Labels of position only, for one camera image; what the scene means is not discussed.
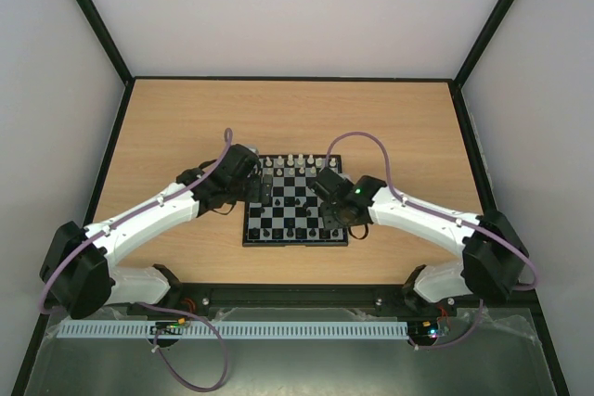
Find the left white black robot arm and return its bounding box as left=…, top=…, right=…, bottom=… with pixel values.
left=40, top=144, right=262, bottom=319

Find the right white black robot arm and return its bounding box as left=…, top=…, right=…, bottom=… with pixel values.
left=307, top=168, right=529, bottom=314

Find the black magnetic chess board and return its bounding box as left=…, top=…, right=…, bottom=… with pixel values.
left=242, top=154, right=348, bottom=248

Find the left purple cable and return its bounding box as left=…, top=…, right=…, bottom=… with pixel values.
left=38, top=127, right=229, bottom=390

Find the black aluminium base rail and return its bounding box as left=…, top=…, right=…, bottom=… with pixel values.
left=124, top=282, right=539, bottom=318

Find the light blue slotted cable duct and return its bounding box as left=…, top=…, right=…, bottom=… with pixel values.
left=57, top=320, right=408, bottom=340

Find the black frame post left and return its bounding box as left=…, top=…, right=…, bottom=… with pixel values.
left=47, top=0, right=134, bottom=86

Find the black frame post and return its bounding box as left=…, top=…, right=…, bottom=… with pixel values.
left=453, top=0, right=545, bottom=86
left=47, top=0, right=134, bottom=86

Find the black frame post right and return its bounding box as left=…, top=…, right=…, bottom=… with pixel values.
left=453, top=0, right=545, bottom=86

